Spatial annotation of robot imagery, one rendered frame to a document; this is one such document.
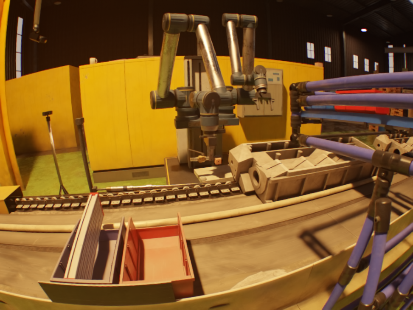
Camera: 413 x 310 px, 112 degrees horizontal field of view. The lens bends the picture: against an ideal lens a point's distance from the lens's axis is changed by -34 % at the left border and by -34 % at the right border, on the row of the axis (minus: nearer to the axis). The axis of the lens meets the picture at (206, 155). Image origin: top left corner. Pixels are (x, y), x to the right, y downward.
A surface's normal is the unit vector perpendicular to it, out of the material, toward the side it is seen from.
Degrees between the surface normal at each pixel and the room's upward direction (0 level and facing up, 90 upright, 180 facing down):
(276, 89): 90
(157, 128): 90
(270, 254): 0
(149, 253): 0
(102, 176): 90
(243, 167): 107
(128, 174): 90
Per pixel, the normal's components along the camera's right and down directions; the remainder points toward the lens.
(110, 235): 0.22, 0.21
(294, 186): 0.22, 0.44
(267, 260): -0.03, -0.95
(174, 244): 0.08, -0.70
